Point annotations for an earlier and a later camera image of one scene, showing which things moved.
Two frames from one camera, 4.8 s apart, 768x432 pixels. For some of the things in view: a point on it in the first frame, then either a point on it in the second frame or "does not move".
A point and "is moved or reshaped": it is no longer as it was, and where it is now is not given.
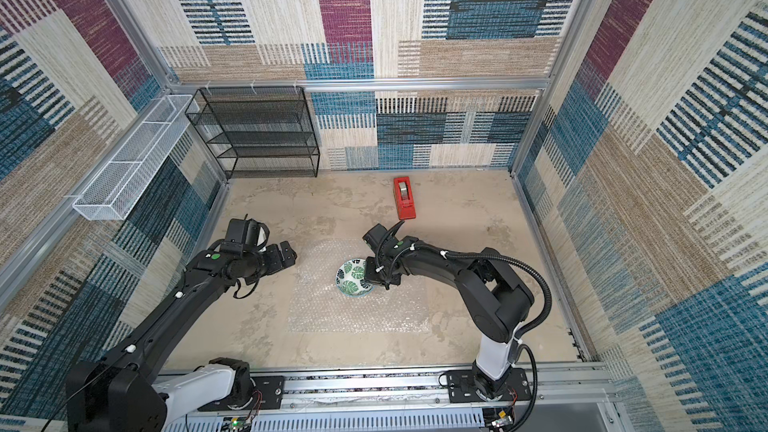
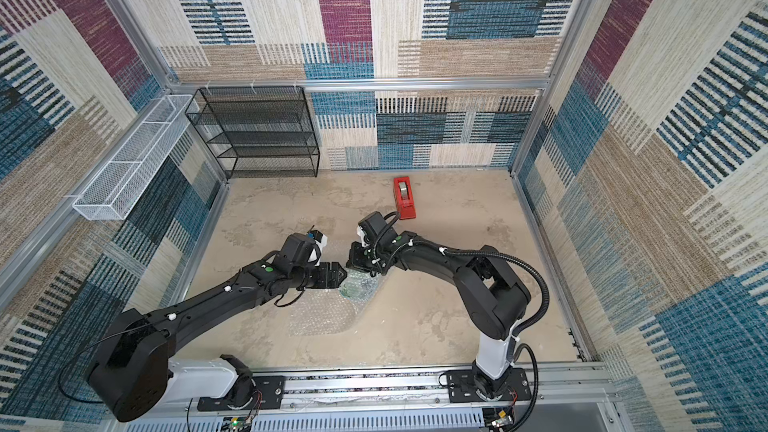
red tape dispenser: [404, 198] does not move
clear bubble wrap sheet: [317, 305] is moved or reshaped
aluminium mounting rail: [578, 394] does not move
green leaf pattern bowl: [350, 278] does not move
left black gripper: [278, 261] → [336, 276]
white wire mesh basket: [134, 164] does not move
